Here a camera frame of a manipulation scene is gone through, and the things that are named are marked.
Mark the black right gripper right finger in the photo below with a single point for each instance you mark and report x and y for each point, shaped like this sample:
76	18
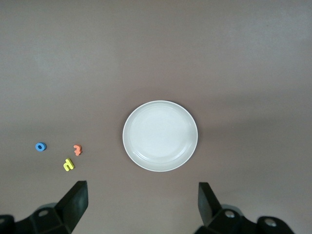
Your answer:
219	219

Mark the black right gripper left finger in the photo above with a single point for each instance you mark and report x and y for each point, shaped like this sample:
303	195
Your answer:
61	219

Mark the yellow foam letter h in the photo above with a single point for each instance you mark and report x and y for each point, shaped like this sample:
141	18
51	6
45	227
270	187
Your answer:
68	164

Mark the orange foam letter t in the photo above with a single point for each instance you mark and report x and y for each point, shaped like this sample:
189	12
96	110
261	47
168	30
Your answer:
77	150

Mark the blue foam letter o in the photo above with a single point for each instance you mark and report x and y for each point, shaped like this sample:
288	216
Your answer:
37	147

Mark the beige brown round plate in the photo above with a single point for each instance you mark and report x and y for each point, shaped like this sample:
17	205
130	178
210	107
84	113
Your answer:
160	136

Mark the brown table cover sheet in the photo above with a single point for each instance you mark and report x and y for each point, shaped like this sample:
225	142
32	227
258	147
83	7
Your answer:
156	48

